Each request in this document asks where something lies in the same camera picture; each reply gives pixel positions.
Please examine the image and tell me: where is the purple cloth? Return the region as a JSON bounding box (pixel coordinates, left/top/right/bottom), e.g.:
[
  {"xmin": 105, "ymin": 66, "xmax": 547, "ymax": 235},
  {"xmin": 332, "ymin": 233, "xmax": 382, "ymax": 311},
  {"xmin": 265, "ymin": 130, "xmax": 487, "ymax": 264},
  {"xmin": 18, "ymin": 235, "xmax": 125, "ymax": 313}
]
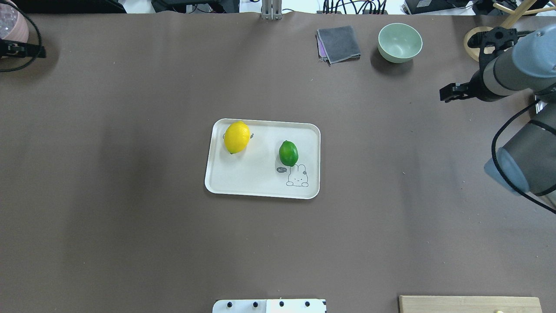
[{"xmin": 316, "ymin": 35, "xmax": 328, "ymax": 62}]

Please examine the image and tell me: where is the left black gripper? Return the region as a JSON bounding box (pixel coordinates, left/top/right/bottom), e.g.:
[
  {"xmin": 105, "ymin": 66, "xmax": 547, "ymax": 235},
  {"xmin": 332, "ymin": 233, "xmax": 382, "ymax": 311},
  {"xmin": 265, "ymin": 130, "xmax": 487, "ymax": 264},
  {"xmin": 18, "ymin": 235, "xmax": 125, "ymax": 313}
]
[{"xmin": 0, "ymin": 39, "xmax": 47, "ymax": 59}]

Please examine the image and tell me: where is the wooden cutting board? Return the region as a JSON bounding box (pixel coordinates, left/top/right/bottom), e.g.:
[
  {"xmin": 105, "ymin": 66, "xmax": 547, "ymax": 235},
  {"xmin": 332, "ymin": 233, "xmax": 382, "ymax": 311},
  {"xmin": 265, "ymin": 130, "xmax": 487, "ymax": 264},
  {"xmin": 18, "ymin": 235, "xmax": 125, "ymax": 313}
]
[{"xmin": 398, "ymin": 295, "xmax": 542, "ymax": 313}]

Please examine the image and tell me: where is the aluminium frame post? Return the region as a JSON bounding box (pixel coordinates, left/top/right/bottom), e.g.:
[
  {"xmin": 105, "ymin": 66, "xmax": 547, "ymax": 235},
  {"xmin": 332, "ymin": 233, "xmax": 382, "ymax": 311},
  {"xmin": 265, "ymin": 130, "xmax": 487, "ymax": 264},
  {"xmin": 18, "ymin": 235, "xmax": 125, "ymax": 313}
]
[{"xmin": 261, "ymin": 0, "xmax": 282, "ymax": 20}]

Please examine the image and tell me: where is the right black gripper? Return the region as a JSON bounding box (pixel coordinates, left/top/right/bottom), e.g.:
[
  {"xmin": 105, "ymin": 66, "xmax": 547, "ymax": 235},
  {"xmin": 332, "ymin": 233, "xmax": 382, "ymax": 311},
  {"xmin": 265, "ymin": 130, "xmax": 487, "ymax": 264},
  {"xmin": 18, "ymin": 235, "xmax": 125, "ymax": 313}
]
[{"xmin": 439, "ymin": 70, "xmax": 492, "ymax": 103}]

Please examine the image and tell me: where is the mint green bowl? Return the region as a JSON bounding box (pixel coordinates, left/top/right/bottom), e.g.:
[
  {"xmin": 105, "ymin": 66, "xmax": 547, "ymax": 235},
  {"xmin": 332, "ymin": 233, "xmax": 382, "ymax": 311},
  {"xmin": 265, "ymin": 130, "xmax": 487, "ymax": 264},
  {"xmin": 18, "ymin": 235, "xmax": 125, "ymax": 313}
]
[{"xmin": 378, "ymin": 23, "xmax": 424, "ymax": 64}]

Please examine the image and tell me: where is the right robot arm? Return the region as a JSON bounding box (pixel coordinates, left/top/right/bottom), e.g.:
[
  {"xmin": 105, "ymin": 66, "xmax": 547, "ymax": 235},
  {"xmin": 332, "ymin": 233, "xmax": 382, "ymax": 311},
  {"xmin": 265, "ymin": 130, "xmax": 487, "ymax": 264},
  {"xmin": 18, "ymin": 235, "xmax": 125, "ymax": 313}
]
[{"xmin": 439, "ymin": 24, "xmax": 556, "ymax": 200}]

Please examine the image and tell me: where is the pink bowl with ice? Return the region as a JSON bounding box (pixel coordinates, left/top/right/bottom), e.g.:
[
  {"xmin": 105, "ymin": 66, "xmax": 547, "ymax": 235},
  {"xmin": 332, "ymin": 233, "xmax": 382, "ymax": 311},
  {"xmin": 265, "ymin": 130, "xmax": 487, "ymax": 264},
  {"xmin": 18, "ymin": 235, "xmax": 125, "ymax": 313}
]
[{"xmin": 0, "ymin": 0, "xmax": 30, "ymax": 69}]

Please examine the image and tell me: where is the green lime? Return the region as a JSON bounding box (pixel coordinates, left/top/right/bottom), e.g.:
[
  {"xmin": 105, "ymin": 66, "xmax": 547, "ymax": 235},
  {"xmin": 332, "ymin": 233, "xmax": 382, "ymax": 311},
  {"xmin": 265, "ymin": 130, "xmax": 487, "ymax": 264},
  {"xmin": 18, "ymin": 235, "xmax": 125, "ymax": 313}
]
[{"xmin": 278, "ymin": 140, "xmax": 299, "ymax": 167}]

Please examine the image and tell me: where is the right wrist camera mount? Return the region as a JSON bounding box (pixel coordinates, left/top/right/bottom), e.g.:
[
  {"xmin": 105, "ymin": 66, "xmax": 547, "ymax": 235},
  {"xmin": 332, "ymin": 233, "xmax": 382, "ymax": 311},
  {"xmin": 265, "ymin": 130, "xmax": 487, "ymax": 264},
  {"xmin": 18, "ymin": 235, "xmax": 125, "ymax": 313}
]
[{"xmin": 478, "ymin": 27, "xmax": 532, "ymax": 70}]

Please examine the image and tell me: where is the yellow lemon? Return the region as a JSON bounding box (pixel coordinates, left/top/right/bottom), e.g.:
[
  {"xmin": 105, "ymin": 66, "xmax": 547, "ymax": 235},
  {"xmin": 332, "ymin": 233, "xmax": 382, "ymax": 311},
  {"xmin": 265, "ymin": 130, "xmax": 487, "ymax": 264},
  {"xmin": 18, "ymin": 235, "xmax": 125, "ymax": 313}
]
[{"xmin": 223, "ymin": 121, "xmax": 252, "ymax": 154}]

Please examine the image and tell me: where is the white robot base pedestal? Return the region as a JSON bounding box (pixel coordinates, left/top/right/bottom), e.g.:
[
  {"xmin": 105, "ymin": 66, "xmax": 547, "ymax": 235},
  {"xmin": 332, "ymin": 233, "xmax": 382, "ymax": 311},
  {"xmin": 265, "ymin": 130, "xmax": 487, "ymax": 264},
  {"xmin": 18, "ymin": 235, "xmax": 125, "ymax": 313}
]
[{"xmin": 212, "ymin": 298, "xmax": 327, "ymax": 313}]

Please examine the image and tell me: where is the wooden mug tree stand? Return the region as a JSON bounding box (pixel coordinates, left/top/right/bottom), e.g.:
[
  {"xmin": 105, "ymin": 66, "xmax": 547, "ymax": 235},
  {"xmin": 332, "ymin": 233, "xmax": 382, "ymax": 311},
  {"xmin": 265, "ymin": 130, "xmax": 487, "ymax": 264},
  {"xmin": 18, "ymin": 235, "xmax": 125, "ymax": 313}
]
[{"xmin": 463, "ymin": 0, "xmax": 556, "ymax": 61}]

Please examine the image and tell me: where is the white rabbit tray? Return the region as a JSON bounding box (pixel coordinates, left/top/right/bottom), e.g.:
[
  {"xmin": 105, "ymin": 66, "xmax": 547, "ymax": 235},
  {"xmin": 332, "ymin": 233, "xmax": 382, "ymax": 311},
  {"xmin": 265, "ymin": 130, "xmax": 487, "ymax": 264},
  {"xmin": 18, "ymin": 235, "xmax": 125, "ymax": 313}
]
[{"xmin": 204, "ymin": 118, "xmax": 321, "ymax": 200}]

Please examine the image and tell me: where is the grey folded cloth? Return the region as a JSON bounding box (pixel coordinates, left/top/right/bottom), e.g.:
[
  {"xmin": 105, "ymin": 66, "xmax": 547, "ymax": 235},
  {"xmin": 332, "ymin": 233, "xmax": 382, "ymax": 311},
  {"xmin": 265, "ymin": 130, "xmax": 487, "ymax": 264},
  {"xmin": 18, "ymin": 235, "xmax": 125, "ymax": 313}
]
[{"xmin": 316, "ymin": 26, "xmax": 361, "ymax": 65}]

